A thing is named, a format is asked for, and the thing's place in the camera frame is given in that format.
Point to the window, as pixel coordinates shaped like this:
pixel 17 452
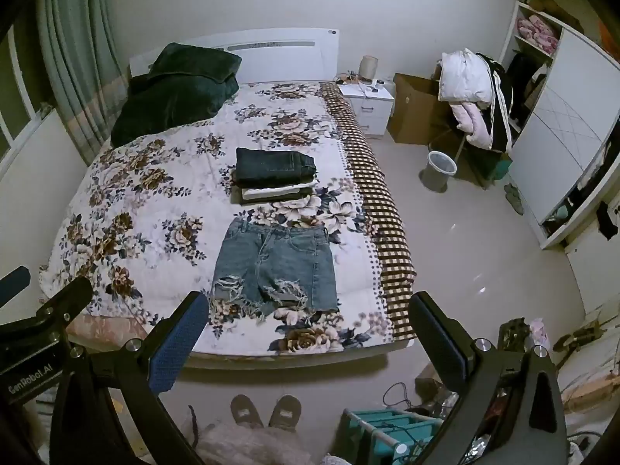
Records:
pixel 14 101

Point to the pink folded bedding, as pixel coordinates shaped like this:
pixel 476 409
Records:
pixel 536 31

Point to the person's right grey slipper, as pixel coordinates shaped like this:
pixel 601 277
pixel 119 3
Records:
pixel 286 411

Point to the brown cardboard box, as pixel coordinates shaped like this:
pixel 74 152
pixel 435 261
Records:
pixel 414 106

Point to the black garment with white stripes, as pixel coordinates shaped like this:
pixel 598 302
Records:
pixel 499 101

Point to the person's pink fuzzy clothing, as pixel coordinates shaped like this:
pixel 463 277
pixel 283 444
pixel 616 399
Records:
pixel 247 445

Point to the white wardrobe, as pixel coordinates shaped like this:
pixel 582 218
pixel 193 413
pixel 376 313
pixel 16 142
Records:
pixel 562 121

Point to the person's left grey slipper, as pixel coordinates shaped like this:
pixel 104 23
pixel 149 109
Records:
pixel 247 410

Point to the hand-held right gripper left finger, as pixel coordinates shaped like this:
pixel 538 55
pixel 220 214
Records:
pixel 175 344

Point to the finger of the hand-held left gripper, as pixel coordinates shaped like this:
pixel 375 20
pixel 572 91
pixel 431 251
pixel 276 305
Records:
pixel 68 295
pixel 17 281

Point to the grey waste bin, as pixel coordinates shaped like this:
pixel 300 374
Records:
pixel 438 172

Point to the person's grey slipper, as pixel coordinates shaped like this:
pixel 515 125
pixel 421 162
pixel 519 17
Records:
pixel 247 410
pixel 286 411

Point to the ripped blue denim shorts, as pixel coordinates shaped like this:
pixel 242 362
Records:
pixel 281 256

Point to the green striped curtain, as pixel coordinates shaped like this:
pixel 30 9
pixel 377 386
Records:
pixel 77 53

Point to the white bed with headboard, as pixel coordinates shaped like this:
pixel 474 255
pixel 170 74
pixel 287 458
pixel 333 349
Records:
pixel 281 55

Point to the checkered bed sheet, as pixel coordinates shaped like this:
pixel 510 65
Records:
pixel 373 189

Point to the folded dark jeans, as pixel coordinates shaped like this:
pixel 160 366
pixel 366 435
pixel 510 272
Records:
pixel 273 164

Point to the white puffer jacket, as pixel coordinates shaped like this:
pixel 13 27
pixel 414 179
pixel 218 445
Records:
pixel 462 77

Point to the floral quilt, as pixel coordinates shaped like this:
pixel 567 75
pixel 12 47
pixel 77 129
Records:
pixel 160 203

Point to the teal rack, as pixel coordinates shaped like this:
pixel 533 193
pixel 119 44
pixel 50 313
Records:
pixel 387 428

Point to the folded white garment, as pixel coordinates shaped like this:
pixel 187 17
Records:
pixel 278 190

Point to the pink garment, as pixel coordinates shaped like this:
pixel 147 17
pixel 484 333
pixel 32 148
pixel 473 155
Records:
pixel 472 123

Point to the dark green blanket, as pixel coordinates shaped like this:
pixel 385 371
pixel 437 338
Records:
pixel 169 92

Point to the white nightstand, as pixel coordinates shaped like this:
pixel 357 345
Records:
pixel 370 106

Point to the beige table lamp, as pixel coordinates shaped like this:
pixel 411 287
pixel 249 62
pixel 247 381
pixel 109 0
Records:
pixel 368 65

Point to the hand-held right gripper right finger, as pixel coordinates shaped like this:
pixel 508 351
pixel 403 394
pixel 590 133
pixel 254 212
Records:
pixel 441 344

